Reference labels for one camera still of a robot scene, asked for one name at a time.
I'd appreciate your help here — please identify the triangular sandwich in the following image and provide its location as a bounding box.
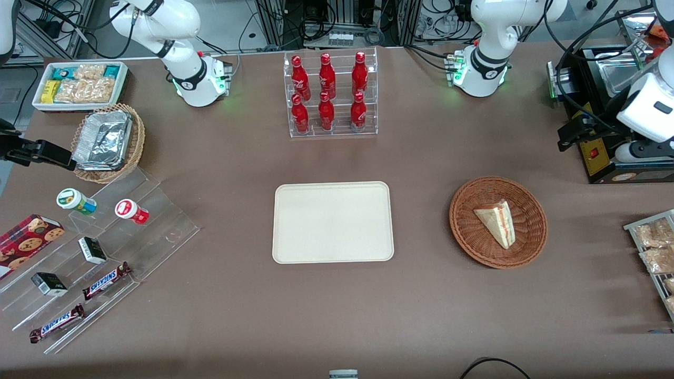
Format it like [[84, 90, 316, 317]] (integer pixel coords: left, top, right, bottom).
[[473, 199, 514, 250]]

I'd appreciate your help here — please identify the light tan wicker basket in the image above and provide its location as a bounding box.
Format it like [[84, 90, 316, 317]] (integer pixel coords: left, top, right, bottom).
[[71, 103, 145, 184]]

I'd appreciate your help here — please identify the brown round wicker basket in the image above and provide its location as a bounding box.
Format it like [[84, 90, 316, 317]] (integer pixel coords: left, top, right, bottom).
[[449, 176, 548, 270]]

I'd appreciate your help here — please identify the beige rectangular tray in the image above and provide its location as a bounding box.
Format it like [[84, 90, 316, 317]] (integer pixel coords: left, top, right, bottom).
[[272, 181, 394, 264]]

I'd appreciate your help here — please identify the black food warmer case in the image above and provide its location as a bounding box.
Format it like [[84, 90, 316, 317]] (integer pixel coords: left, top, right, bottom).
[[547, 8, 674, 185]]

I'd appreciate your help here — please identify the steel food pan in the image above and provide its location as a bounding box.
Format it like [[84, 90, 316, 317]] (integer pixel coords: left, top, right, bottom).
[[600, 53, 651, 98]]

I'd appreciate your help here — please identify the green lid snack cup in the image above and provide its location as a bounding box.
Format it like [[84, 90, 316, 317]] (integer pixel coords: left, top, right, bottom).
[[57, 188, 97, 215]]

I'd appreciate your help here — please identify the stack of foil containers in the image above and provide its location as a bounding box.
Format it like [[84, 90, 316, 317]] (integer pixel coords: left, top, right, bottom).
[[73, 111, 132, 170]]

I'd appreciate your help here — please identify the clear cracker bag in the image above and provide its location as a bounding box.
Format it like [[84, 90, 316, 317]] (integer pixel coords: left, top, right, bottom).
[[79, 78, 115, 103], [74, 64, 106, 81], [54, 82, 85, 104]]

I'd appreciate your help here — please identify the red tartan cookie box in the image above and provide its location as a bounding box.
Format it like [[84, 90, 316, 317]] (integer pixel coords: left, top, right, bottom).
[[0, 214, 65, 280]]

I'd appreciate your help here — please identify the red lid snack cup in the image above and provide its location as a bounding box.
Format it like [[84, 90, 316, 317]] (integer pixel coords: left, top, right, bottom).
[[115, 199, 150, 225]]

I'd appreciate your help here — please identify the white plastic snack bin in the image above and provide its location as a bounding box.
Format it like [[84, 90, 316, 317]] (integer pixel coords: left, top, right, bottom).
[[32, 61, 130, 114]]

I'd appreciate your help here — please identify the small black box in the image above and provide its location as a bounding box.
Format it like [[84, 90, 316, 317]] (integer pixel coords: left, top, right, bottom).
[[78, 237, 107, 265], [31, 272, 69, 296]]

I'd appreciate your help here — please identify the clear acrylic stepped stand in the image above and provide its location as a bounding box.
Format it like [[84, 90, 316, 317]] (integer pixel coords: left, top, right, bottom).
[[0, 166, 201, 354]]

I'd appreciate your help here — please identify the Snickers chocolate bar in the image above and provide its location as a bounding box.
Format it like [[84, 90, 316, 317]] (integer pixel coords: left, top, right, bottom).
[[29, 304, 86, 344], [82, 262, 132, 301]]

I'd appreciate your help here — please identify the red cola bottle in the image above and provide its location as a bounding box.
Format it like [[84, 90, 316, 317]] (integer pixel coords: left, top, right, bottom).
[[291, 94, 310, 133], [319, 53, 336, 99], [350, 92, 367, 131], [318, 91, 335, 131], [291, 55, 311, 101], [352, 51, 368, 96]]

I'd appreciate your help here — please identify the clear acrylic bottle rack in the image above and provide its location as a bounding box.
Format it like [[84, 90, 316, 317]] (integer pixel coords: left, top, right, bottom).
[[283, 47, 379, 138]]

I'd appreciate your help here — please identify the grey wire rack tray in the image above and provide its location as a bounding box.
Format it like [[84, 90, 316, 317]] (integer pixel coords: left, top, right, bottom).
[[624, 210, 674, 323]]

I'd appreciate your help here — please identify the black looped cable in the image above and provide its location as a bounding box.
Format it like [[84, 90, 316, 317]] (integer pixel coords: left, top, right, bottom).
[[459, 357, 532, 379]]

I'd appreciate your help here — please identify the aluminium frame rack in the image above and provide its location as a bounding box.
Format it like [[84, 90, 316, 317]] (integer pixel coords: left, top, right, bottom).
[[255, 0, 422, 48]]

